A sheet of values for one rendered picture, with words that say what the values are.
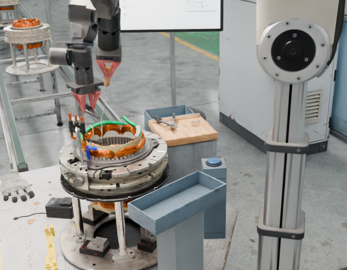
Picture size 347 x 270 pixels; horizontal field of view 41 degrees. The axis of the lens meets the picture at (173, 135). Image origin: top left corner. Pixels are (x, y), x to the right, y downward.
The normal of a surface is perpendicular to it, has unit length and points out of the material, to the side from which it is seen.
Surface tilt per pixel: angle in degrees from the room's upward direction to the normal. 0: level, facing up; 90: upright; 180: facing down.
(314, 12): 109
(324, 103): 90
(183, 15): 83
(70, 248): 0
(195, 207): 90
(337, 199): 0
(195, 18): 83
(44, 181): 0
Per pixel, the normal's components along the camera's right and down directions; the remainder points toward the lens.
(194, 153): 0.30, 0.37
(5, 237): -0.03, -0.92
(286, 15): -0.23, 0.67
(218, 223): 0.04, 0.39
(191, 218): 0.66, 0.28
